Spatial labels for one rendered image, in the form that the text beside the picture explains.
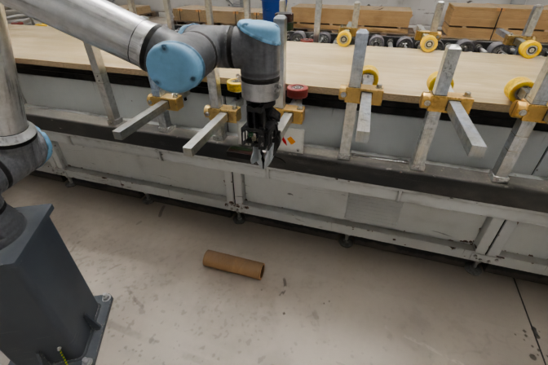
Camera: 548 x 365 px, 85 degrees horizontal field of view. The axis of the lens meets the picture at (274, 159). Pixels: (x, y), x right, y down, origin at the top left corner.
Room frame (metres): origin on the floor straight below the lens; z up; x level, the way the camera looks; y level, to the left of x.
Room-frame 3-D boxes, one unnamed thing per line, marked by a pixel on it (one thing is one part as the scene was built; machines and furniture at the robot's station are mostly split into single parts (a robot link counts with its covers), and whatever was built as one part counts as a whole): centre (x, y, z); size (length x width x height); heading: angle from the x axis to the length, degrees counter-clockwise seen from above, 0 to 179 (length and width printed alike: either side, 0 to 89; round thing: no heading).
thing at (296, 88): (1.11, -0.09, 0.85); 0.08 x 0.08 x 0.11
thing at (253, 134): (0.68, 0.03, 0.97); 0.09 x 0.08 x 0.12; 163
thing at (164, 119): (1.15, 0.46, 0.91); 0.03 x 0.03 x 0.48; 74
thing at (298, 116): (1.01, -0.04, 0.85); 0.13 x 0.06 x 0.05; 74
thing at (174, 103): (1.14, 0.44, 0.84); 0.13 x 0.06 x 0.05; 74
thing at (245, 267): (0.97, 0.20, 0.04); 0.30 x 0.08 x 0.08; 74
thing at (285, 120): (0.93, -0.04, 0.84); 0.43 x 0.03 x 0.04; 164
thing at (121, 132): (1.06, 0.44, 0.83); 0.43 x 0.03 x 0.04; 164
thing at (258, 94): (0.69, 0.03, 1.05); 0.10 x 0.09 x 0.05; 73
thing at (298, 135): (0.99, 0.02, 0.75); 0.26 x 0.01 x 0.10; 74
